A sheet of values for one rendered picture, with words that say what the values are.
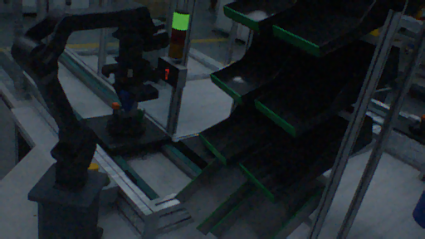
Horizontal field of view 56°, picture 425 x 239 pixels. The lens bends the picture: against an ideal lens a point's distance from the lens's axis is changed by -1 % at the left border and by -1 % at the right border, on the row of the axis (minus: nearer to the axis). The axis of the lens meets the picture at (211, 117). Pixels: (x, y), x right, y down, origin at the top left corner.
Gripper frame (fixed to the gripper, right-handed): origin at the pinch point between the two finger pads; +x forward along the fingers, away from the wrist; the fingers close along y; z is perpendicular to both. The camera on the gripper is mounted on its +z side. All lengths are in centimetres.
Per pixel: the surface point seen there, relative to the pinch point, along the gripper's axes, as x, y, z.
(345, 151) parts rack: -6, -48, 23
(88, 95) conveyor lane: 34, 71, 22
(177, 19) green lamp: -12.8, 23.0, 29.7
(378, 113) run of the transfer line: 40, 5, 161
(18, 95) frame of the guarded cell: 36, 86, -3
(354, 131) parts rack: -11, -48, 23
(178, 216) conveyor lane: 34.5, -11.8, 12.0
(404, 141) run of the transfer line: 37, -22, 135
